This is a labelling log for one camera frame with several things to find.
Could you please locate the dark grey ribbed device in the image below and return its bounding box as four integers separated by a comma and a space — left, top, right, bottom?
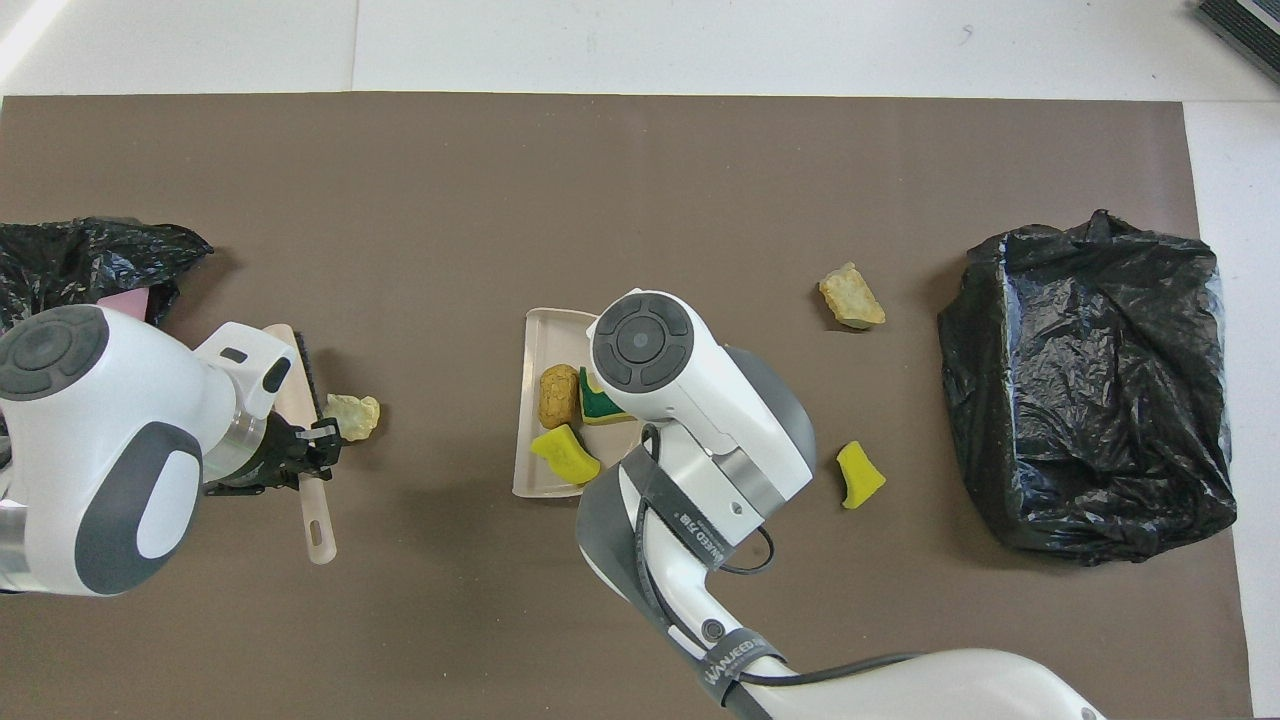
1193, 0, 1280, 83

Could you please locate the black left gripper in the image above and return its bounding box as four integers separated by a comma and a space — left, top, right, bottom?
205, 412, 346, 496

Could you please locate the brown table mat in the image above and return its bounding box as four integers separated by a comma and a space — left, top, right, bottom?
0, 92, 1254, 720

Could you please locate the pale beige sponge chunk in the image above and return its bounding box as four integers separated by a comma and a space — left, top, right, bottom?
325, 393, 382, 442
819, 262, 887, 331

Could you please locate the yellow sponge block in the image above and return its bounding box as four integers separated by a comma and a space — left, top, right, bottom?
530, 424, 601, 485

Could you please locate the green and yellow sponge piece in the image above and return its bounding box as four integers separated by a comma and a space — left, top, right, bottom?
578, 367, 636, 426

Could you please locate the beige brush with black bristles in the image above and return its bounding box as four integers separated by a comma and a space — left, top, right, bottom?
262, 323, 338, 566

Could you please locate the small curved yellow sponge piece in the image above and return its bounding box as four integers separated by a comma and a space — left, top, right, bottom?
836, 440, 887, 510

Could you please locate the beige plastic dustpan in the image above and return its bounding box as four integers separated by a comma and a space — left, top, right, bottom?
512, 308, 651, 499

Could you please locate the black trash bag bin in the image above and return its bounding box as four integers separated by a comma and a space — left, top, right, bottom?
937, 209, 1239, 567

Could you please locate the orange-brown sponge chunk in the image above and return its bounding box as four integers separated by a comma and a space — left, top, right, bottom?
538, 364, 583, 429

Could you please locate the black bag over pink bin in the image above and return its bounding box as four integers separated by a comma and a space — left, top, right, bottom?
0, 217, 214, 336

